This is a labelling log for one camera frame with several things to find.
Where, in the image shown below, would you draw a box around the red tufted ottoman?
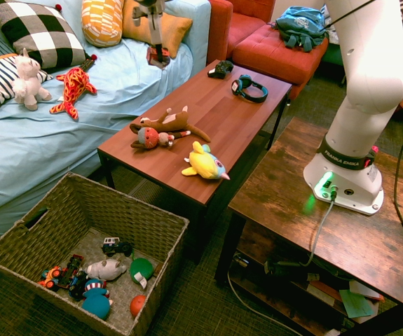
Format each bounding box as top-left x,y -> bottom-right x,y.
231,23 -> 329,101

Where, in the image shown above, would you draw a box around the sock monkey plush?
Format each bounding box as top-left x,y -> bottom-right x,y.
130,127 -> 192,151

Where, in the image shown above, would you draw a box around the white unicorn plush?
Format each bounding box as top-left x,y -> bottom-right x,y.
11,48 -> 53,111

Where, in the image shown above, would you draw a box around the teal backpack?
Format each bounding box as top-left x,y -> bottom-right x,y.
275,6 -> 329,53

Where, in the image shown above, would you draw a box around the woven wicker basket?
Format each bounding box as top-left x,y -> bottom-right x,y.
0,171 -> 190,336

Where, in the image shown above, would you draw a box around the orange toy car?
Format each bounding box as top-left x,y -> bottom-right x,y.
37,265 -> 62,291

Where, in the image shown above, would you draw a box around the blue toy train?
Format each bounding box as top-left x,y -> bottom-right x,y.
68,270 -> 90,302

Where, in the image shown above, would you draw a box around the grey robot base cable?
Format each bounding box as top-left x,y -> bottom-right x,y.
301,188 -> 340,267

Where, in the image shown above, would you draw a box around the yellow blue bird plush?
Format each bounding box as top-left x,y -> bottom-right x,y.
181,141 -> 231,181

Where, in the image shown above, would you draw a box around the rustic brown wood table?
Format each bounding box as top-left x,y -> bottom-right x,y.
214,116 -> 403,336

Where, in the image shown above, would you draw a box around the black power adapter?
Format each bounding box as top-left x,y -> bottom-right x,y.
264,260 -> 303,278

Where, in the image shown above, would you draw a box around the light blue sofa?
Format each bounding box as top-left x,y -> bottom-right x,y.
0,0 -> 212,258

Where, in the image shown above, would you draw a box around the black white checkered pillow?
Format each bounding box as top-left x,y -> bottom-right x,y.
0,0 -> 98,74

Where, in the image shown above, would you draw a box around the orange pillow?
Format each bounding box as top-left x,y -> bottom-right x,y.
121,0 -> 193,60

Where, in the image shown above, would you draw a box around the red black toy truck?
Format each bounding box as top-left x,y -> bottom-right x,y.
57,254 -> 85,290

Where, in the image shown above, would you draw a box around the red armchair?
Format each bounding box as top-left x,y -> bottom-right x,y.
206,0 -> 276,66

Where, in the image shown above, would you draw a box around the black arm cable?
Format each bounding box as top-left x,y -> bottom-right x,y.
322,0 -> 378,31

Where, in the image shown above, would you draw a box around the yellow patterned bolster pillow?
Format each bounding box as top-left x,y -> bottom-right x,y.
81,0 -> 125,48

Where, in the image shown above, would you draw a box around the teal superhero plush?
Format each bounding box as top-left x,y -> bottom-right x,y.
81,278 -> 114,321

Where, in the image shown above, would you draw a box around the brown plush monkey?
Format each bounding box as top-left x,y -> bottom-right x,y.
129,105 -> 212,144

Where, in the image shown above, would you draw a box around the orange ball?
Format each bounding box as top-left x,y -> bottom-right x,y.
129,294 -> 147,319

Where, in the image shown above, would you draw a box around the reddish wood coffee table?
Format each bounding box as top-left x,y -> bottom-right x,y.
97,59 -> 293,265

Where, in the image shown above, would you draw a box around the green paper sheet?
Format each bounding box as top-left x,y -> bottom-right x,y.
339,288 -> 376,319

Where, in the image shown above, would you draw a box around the teal couch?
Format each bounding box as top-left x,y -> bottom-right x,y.
321,42 -> 346,68

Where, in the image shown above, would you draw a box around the small red toy cube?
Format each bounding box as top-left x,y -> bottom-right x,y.
146,46 -> 171,70

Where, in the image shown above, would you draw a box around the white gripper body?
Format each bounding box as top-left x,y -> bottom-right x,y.
132,0 -> 168,47

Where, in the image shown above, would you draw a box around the grey rhino plush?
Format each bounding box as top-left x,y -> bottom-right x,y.
83,258 -> 128,281

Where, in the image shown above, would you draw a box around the red flame dolphin plush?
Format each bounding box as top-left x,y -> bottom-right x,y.
49,66 -> 98,121

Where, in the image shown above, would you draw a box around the teal black headphones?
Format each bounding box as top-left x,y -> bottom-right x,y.
231,74 -> 269,104

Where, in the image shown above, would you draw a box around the white floor cable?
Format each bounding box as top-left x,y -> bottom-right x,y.
226,269 -> 303,336

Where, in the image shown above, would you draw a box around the black white toy jeep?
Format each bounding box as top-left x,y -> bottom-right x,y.
101,237 -> 134,258

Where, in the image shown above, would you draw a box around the black game controller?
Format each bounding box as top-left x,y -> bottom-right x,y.
207,59 -> 235,80

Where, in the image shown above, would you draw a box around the green ball with tag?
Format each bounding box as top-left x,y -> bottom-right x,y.
129,257 -> 155,290

